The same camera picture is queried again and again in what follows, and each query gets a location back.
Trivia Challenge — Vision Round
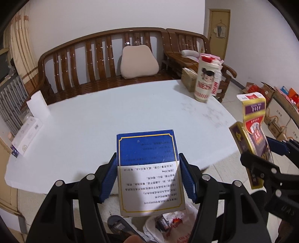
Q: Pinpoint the beige cushion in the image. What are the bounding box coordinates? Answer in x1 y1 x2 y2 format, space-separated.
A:
120 45 160 79

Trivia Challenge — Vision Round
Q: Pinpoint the wooden slatted sofa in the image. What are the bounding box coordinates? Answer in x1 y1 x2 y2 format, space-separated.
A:
37 29 183 105

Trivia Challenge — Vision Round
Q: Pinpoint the white standing card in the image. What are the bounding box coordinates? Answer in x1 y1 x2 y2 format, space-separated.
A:
26 91 51 122

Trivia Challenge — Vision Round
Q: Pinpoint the row of cardboard boxes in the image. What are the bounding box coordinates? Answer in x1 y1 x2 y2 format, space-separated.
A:
241 81 299 142

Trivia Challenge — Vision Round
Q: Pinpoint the person's left hand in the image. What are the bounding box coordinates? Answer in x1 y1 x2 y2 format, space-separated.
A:
121 235 143 243

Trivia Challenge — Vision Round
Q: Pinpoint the dark blue slipper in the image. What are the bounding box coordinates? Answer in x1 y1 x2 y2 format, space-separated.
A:
107 215 146 243

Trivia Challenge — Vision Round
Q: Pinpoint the wooden armchair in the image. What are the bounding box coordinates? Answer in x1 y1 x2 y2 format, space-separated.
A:
166 28 237 103

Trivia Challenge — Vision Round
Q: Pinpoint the white bottle with cartoon face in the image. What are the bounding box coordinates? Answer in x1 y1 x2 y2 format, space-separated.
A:
194 53 225 103

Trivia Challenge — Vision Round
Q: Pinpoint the purple and gold box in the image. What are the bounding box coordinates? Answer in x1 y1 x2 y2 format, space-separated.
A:
229 92 274 190

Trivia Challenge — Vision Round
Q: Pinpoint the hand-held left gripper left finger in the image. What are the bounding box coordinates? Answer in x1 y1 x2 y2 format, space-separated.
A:
26 153 118 243

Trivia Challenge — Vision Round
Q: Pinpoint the white rolled pillow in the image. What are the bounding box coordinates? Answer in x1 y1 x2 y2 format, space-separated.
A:
181 50 201 58

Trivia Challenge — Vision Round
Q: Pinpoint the white tissue box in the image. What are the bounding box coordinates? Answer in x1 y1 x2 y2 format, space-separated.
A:
10 117 44 157

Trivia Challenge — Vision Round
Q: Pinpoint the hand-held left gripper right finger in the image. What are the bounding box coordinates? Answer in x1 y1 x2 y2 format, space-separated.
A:
178 153 272 243

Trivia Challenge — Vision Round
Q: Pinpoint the blue and white box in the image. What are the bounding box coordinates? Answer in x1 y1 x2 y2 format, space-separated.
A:
116 129 186 218

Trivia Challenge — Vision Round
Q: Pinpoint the yellowish door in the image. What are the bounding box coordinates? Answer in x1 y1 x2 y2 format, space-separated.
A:
209 9 230 61

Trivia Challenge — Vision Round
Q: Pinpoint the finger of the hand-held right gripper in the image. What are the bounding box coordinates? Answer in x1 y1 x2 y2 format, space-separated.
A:
240 151 285 204
266 137 299 174

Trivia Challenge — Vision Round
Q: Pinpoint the beige curtain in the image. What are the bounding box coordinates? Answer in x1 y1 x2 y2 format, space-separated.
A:
5 16 39 77

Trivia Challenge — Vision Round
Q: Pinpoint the small cardboard box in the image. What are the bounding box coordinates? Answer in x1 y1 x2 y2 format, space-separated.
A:
181 68 199 90

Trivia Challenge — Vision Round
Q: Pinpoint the clothes hanger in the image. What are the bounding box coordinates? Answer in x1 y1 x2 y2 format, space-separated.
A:
215 20 227 38

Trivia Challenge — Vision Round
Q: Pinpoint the white red-printed plastic bag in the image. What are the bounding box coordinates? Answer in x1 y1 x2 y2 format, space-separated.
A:
143 203 199 243

